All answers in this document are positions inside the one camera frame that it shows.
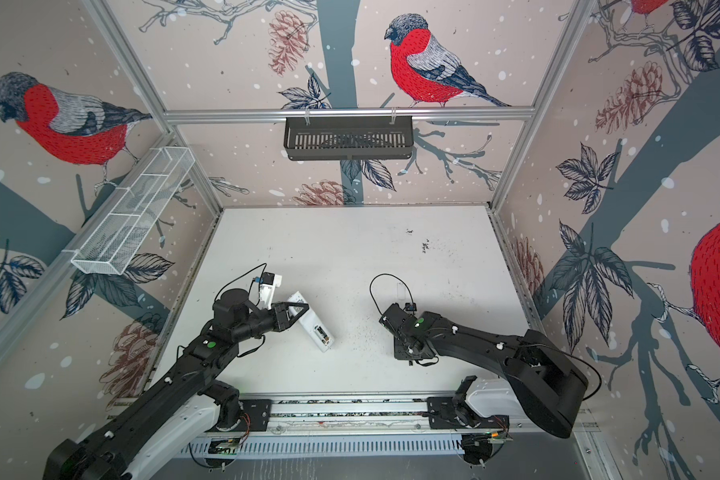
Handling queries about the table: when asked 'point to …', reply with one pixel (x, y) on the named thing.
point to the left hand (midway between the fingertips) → (305, 309)
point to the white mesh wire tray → (117, 238)
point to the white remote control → (320, 335)
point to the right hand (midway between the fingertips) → (403, 354)
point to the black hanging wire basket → (348, 140)
